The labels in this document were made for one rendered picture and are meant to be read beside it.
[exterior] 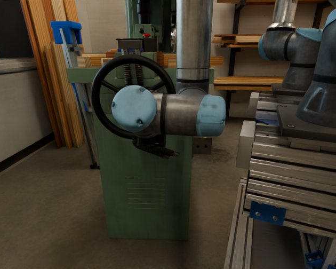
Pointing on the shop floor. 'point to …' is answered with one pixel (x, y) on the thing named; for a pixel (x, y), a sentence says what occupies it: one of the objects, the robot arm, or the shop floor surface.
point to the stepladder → (69, 33)
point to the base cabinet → (144, 186)
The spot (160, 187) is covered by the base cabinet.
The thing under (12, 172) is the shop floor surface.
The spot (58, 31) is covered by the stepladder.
